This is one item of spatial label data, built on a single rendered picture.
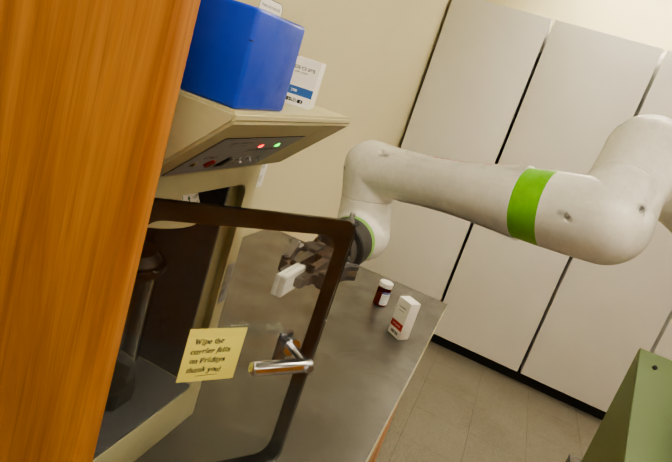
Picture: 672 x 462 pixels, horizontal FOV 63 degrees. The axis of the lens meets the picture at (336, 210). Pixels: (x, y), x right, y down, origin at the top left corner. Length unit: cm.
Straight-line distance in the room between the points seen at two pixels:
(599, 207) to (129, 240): 59
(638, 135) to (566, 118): 262
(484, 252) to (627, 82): 129
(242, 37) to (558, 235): 52
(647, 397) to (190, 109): 97
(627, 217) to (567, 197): 8
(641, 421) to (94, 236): 98
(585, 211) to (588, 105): 276
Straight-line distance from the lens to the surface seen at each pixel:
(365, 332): 148
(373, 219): 102
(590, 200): 81
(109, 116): 47
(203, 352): 71
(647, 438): 117
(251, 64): 51
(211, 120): 50
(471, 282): 369
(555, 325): 374
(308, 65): 70
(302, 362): 73
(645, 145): 90
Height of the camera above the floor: 158
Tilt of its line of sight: 15 degrees down
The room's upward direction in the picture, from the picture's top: 18 degrees clockwise
